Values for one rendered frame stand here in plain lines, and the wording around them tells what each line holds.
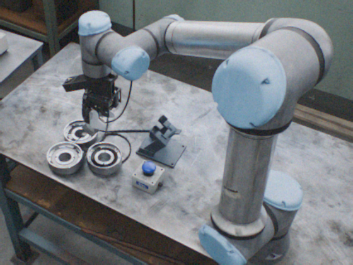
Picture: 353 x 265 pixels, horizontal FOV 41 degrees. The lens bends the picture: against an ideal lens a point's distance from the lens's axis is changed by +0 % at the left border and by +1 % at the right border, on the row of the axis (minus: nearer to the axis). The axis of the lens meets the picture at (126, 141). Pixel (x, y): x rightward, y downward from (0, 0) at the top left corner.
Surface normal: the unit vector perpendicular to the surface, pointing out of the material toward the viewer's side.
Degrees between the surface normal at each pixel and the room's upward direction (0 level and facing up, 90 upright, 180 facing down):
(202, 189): 0
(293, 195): 8
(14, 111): 0
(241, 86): 83
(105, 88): 90
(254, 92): 83
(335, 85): 90
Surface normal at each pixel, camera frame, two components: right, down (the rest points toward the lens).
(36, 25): 0.00, -0.69
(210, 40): -0.80, 0.07
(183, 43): -0.78, 0.40
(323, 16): -0.52, 0.62
